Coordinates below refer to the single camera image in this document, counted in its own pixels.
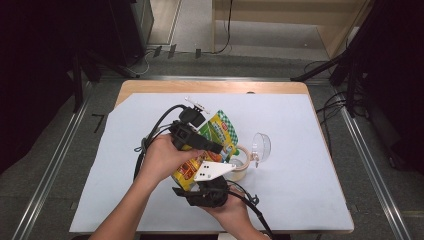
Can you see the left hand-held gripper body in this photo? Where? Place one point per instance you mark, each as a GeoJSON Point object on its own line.
{"type": "Point", "coordinates": [183, 135]}

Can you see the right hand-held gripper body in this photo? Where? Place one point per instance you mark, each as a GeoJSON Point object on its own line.
{"type": "Point", "coordinates": [210, 196]}

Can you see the yellow green food pouch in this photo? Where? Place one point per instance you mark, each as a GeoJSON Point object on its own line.
{"type": "Point", "coordinates": [221, 130]}

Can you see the person's right hand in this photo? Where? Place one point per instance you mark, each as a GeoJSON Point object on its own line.
{"type": "Point", "coordinates": [235, 213]}

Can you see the person's left hand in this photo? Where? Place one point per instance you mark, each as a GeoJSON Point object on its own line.
{"type": "Point", "coordinates": [160, 160]}

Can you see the white paper mat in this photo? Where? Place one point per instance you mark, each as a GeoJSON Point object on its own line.
{"type": "Point", "coordinates": [293, 186]}

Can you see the black cabinet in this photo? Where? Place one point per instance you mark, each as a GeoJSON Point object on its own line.
{"type": "Point", "coordinates": [133, 30]}

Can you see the black metal stand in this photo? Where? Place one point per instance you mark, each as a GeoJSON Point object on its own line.
{"type": "Point", "coordinates": [78, 76]}
{"type": "Point", "coordinates": [350, 76]}

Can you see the dark curtain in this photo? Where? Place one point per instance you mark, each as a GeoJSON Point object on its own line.
{"type": "Point", "coordinates": [400, 83]}
{"type": "Point", "coordinates": [33, 83]}

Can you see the light wooden shelf unit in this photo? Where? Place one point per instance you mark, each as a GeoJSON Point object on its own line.
{"type": "Point", "coordinates": [333, 36]}

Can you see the metal floor rail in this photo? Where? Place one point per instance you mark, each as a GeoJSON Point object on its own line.
{"type": "Point", "coordinates": [50, 173]}
{"type": "Point", "coordinates": [373, 173]}
{"type": "Point", "coordinates": [216, 78]}

